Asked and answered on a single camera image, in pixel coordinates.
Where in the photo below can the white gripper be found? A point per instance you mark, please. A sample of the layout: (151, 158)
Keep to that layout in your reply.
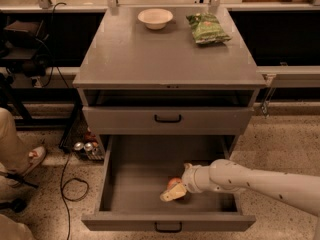
(189, 179)

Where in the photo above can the red apple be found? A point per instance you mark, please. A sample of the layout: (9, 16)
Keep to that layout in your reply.
(174, 182)

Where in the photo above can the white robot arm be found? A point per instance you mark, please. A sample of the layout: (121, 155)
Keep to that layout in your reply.
(226, 176)

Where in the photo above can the open middle drawer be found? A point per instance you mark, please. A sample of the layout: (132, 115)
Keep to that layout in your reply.
(137, 170)

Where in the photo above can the closed top drawer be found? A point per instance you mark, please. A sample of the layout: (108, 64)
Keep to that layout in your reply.
(140, 121)

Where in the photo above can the grey drawer cabinet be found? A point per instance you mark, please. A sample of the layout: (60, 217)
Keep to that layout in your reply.
(128, 65)

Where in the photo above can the white sneaker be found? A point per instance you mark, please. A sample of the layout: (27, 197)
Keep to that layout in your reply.
(35, 158)

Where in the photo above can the green chip bag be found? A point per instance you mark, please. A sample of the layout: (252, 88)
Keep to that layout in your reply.
(206, 29)

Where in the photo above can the white bowl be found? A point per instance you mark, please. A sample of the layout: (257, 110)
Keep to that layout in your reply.
(155, 18)

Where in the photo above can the person's leg beige trousers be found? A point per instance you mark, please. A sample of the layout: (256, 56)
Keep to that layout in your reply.
(14, 154)

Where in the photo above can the black equipment on shelf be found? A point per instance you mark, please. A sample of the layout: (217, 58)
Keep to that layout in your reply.
(23, 46)

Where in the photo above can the black middle drawer handle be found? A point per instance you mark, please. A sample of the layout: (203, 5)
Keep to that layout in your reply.
(168, 227)

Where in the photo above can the black drawer handle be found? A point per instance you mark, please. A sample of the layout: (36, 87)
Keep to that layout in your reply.
(168, 227)
(159, 119)

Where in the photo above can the black top drawer handle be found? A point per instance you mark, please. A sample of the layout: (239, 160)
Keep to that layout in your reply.
(159, 119)

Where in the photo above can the wire basket with cans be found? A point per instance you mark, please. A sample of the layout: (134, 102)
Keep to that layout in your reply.
(79, 139)

